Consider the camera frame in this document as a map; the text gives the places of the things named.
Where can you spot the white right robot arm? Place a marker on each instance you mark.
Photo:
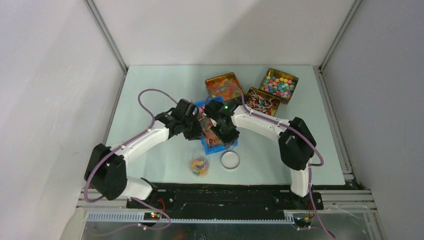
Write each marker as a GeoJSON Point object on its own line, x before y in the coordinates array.
{"type": "Point", "coordinates": [296, 144]}

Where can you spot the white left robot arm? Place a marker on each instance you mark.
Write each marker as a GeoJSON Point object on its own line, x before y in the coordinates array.
{"type": "Point", "coordinates": [106, 171]}

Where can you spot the blue plastic candy bin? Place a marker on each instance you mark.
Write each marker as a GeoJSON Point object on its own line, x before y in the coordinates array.
{"type": "Point", "coordinates": [210, 142]}

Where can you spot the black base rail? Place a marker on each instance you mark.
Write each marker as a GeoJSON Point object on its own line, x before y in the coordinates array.
{"type": "Point", "coordinates": [229, 201]}

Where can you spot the clear plastic jar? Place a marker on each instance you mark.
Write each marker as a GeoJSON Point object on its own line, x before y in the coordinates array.
{"type": "Point", "coordinates": [199, 165]}

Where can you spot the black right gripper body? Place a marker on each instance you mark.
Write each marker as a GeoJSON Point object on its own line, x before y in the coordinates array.
{"type": "Point", "coordinates": [228, 134]}

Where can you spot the tin of orange candies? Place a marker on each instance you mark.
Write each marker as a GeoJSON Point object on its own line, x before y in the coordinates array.
{"type": "Point", "coordinates": [226, 86]}

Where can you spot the tin of wrapped candies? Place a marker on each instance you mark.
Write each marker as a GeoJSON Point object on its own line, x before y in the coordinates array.
{"type": "Point", "coordinates": [262, 101]}

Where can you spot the white jar lid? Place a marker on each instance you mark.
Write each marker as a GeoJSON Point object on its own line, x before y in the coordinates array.
{"type": "Point", "coordinates": [230, 160]}

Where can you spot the tin of pastel candies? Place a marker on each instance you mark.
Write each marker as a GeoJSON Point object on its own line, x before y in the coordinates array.
{"type": "Point", "coordinates": [279, 84]}

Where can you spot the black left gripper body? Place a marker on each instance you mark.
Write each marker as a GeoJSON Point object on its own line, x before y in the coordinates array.
{"type": "Point", "coordinates": [192, 129]}

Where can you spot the grey slotted cable duct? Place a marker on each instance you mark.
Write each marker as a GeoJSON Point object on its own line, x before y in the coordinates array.
{"type": "Point", "coordinates": [143, 217]}

